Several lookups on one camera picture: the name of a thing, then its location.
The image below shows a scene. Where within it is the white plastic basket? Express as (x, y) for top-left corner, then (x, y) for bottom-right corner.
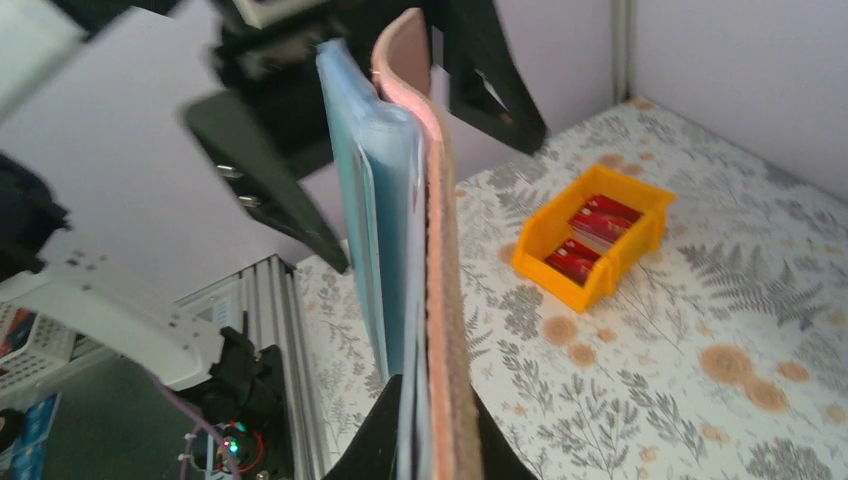
(1, 303), (77, 397)

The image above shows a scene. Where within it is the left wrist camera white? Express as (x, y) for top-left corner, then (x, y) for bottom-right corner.
(233, 0), (325, 29)

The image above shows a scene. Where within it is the floral table cloth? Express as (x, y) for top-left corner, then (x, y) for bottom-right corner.
(294, 95), (848, 480)

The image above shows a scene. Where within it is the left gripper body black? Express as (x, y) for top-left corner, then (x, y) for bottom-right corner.
(52, 0), (439, 180)

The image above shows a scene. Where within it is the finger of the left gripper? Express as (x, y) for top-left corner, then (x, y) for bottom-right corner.
(183, 91), (350, 273)
(433, 0), (548, 155)

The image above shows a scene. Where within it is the aluminium rail frame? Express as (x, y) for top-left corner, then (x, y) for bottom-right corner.
(66, 254), (333, 480)

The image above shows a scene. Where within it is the red VIP credit card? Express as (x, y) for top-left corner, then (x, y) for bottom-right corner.
(569, 195), (642, 248)

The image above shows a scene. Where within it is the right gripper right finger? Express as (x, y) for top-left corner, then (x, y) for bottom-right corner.
(473, 391), (537, 480)

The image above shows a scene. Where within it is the tan leather card holder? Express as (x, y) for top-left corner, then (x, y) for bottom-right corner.
(316, 7), (484, 479)

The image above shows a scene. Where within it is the red VIP card in bin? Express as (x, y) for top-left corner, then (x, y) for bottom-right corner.
(544, 238), (601, 286)

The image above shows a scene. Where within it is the yellow plastic bin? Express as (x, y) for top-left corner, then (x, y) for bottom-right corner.
(511, 165), (675, 313)

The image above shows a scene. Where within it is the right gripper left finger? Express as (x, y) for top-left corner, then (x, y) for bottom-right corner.
(323, 375), (403, 480)

